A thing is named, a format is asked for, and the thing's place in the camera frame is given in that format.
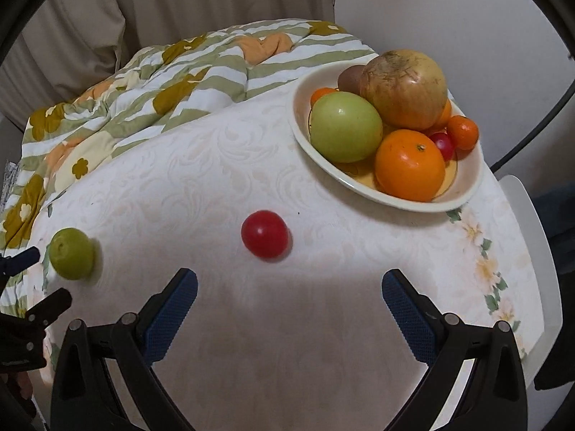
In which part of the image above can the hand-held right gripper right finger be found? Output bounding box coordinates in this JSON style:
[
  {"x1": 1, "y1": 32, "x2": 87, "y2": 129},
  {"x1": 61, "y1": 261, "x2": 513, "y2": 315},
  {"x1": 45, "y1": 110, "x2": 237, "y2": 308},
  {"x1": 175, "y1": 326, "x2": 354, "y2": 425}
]
[{"x1": 382, "y1": 269, "x2": 527, "y2": 431}]

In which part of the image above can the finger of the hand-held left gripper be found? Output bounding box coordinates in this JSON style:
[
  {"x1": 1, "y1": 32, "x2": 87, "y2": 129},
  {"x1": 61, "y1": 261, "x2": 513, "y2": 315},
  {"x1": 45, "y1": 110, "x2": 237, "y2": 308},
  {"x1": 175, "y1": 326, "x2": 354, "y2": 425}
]
[
  {"x1": 0, "y1": 247, "x2": 40, "y2": 275},
  {"x1": 24, "y1": 288, "x2": 73, "y2": 324}
]

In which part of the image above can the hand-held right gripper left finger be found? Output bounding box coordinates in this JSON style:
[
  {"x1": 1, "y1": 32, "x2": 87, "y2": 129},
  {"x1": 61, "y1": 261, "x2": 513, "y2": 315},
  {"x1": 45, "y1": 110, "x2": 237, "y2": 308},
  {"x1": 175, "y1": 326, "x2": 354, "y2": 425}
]
[{"x1": 50, "y1": 268, "x2": 198, "y2": 431}]

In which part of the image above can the green apple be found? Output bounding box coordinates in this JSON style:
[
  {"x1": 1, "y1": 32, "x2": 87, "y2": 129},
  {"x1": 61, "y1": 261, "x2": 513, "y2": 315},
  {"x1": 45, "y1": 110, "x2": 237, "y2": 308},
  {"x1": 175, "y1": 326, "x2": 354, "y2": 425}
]
[
  {"x1": 49, "y1": 228, "x2": 96, "y2": 280},
  {"x1": 310, "y1": 91, "x2": 384, "y2": 163}
]

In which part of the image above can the cream plate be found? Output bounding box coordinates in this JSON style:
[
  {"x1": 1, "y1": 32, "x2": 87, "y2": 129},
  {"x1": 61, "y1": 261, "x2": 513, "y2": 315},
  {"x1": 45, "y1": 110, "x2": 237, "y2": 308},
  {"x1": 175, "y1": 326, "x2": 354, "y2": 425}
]
[{"x1": 290, "y1": 65, "x2": 486, "y2": 214}]

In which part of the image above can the large red tomato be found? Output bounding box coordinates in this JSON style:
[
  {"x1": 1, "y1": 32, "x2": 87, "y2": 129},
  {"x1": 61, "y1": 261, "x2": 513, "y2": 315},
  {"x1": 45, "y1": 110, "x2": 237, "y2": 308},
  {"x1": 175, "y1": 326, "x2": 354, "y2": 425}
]
[{"x1": 241, "y1": 209, "x2": 289, "y2": 260}]

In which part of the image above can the large orange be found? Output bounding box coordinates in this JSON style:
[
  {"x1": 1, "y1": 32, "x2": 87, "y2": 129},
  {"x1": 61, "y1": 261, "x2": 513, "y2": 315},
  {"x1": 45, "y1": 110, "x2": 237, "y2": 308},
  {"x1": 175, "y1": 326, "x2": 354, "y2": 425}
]
[{"x1": 375, "y1": 129, "x2": 446, "y2": 203}]

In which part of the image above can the small red tomato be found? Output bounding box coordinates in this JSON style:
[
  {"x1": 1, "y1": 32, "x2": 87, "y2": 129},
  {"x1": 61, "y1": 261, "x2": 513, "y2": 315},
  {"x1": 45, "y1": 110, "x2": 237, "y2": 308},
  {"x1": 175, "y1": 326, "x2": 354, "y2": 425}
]
[{"x1": 428, "y1": 131, "x2": 454, "y2": 162}]

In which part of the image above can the small mandarin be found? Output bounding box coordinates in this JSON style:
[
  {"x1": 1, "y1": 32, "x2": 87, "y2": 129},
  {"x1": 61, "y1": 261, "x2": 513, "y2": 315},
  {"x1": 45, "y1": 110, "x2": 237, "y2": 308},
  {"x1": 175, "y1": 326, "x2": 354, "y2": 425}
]
[
  {"x1": 446, "y1": 115, "x2": 480, "y2": 150},
  {"x1": 311, "y1": 87, "x2": 337, "y2": 108}
]

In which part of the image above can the large yellow-red apple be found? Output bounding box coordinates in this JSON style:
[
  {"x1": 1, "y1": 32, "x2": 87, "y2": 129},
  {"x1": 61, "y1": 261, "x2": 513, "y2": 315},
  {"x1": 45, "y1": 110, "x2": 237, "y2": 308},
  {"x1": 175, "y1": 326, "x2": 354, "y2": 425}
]
[{"x1": 358, "y1": 49, "x2": 450, "y2": 129}]

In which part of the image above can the person's left hand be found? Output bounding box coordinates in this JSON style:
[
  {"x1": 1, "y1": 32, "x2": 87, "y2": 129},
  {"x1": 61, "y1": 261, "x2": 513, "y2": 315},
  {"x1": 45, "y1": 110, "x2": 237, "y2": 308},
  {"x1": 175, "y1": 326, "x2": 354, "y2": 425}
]
[{"x1": 11, "y1": 370, "x2": 36, "y2": 414}]

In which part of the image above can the white floral tablecloth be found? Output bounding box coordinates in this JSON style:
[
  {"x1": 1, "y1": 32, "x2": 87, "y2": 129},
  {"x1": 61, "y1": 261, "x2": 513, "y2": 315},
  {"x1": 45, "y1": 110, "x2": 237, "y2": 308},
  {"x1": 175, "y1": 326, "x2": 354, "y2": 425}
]
[{"x1": 0, "y1": 78, "x2": 546, "y2": 431}]

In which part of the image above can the medium orange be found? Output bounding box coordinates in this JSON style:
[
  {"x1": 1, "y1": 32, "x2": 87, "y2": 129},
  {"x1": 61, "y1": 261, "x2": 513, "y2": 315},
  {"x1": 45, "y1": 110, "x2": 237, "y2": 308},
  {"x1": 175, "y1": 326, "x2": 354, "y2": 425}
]
[{"x1": 433, "y1": 99, "x2": 452, "y2": 130}]

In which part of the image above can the green striped floral blanket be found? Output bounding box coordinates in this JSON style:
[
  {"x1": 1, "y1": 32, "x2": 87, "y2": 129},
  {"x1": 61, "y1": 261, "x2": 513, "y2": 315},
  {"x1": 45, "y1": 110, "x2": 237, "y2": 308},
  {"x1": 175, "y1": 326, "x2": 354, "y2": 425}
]
[{"x1": 0, "y1": 19, "x2": 382, "y2": 252}]

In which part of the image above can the brown kiwi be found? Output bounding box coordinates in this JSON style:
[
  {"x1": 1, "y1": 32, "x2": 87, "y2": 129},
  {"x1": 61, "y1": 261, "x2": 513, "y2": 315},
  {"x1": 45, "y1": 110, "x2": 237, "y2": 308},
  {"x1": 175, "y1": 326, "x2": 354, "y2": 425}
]
[{"x1": 337, "y1": 65, "x2": 367, "y2": 95}]

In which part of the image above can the beige curtain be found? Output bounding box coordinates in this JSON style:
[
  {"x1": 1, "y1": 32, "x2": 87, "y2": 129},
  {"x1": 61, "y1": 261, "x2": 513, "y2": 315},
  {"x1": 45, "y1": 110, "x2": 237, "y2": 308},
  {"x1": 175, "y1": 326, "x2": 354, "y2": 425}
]
[{"x1": 0, "y1": 0, "x2": 335, "y2": 131}]

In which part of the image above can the black cable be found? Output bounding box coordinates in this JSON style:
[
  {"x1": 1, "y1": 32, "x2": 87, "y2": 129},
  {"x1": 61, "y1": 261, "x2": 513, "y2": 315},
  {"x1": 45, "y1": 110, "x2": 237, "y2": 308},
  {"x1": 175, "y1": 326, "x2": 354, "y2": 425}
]
[{"x1": 492, "y1": 85, "x2": 575, "y2": 170}]

